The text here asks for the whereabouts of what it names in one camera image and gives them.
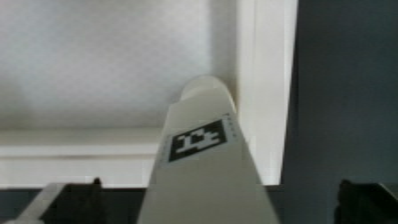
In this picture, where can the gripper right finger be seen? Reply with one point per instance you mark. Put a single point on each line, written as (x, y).
(366, 203)

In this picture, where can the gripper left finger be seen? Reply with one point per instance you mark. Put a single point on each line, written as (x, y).
(68, 204)

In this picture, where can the white desk tabletop tray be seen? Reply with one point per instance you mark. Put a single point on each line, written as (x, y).
(100, 59)

